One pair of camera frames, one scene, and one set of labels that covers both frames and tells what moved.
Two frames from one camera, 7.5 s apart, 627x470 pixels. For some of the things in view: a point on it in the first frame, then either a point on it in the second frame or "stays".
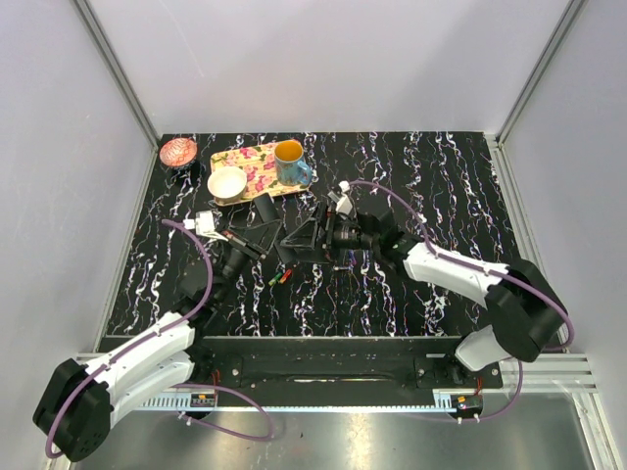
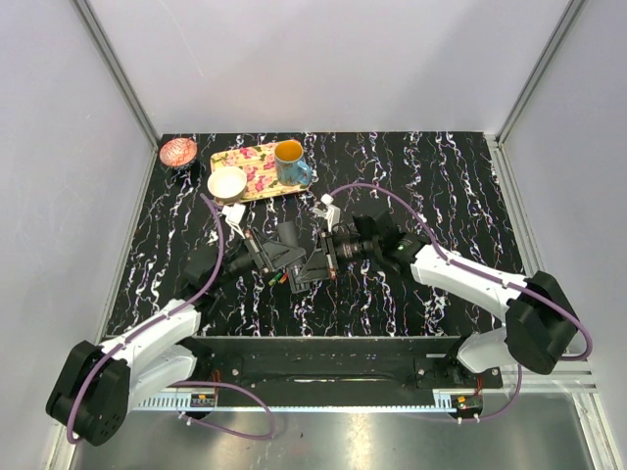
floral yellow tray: x=259 y=164 stays
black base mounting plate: x=339 y=363 stays
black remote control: x=268 y=211 -> x=288 y=235
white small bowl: x=225 y=184 stays
